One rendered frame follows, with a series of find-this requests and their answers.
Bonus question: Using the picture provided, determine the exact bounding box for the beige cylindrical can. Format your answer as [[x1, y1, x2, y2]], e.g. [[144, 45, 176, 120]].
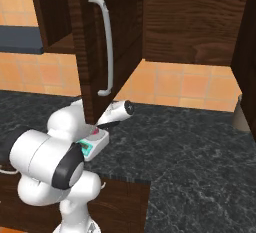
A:
[[232, 93, 251, 134]]

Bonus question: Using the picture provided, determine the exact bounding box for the white digital scale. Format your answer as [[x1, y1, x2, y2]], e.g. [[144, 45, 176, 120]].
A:
[[75, 128, 111, 162]]

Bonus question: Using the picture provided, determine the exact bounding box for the dark wood wall cabinet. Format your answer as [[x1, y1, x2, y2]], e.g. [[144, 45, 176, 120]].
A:
[[27, 0, 253, 68]]

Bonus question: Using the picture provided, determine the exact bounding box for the white base cabinet handle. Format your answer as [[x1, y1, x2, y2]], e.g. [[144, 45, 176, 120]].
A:
[[0, 166, 20, 176]]

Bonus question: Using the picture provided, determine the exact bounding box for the dark wood cabinet side panel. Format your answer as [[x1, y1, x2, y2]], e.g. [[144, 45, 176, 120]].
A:
[[230, 0, 256, 133]]

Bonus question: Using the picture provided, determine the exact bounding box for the dark wood cabinet door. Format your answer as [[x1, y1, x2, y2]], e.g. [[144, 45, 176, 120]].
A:
[[64, 0, 145, 126]]

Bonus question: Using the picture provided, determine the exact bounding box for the dark wood base cabinet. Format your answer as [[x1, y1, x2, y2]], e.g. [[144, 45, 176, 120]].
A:
[[0, 165, 152, 233]]

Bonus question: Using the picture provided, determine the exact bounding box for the white cabinet door handle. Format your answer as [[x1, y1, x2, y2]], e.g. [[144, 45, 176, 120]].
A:
[[87, 0, 115, 98]]

